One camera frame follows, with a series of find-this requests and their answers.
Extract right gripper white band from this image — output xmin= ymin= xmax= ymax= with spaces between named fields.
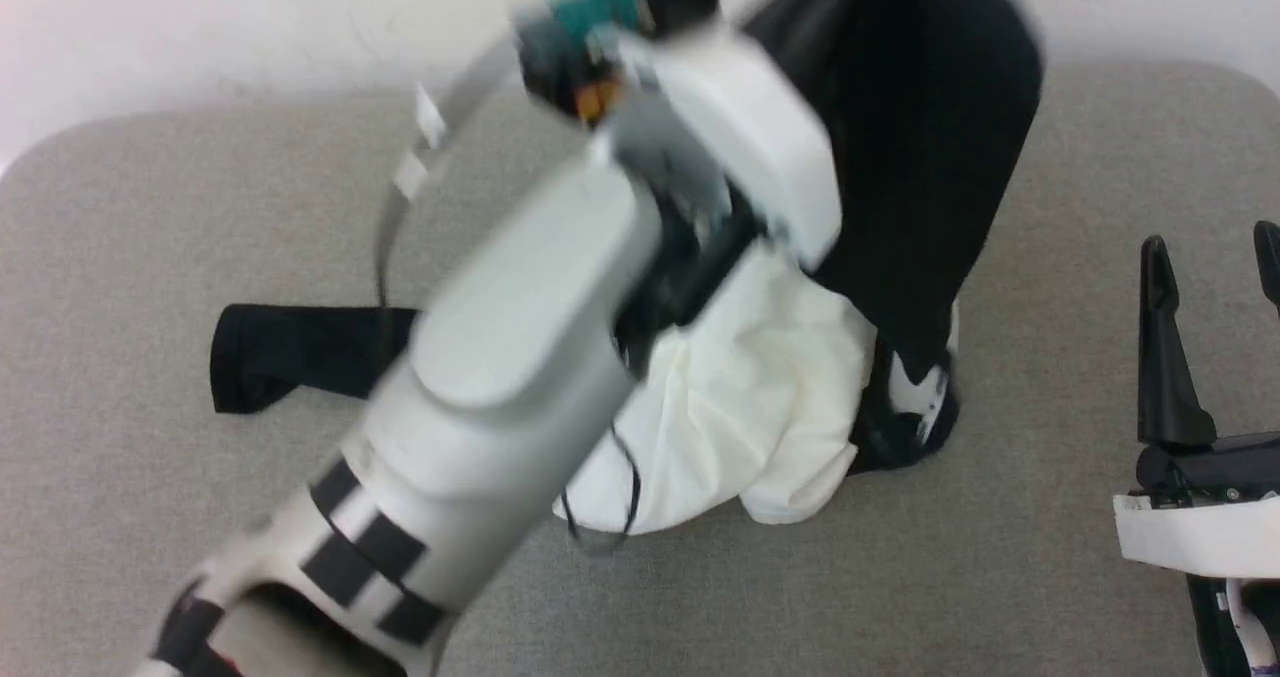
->
xmin=1113 ymin=220 xmax=1280 ymax=578

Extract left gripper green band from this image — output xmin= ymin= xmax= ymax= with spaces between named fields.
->
xmin=510 ymin=0 xmax=743 ymax=123

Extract black and white shirt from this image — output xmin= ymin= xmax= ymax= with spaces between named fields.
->
xmin=210 ymin=0 xmax=1046 ymax=538

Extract beige woven cloth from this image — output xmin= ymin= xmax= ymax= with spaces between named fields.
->
xmin=0 ymin=62 xmax=1280 ymax=677

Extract grey flat ribbon cable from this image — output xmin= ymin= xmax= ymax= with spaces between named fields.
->
xmin=374 ymin=47 xmax=521 ymax=310

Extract thin black cable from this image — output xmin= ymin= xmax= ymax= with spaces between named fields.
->
xmin=558 ymin=425 xmax=643 ymax=550

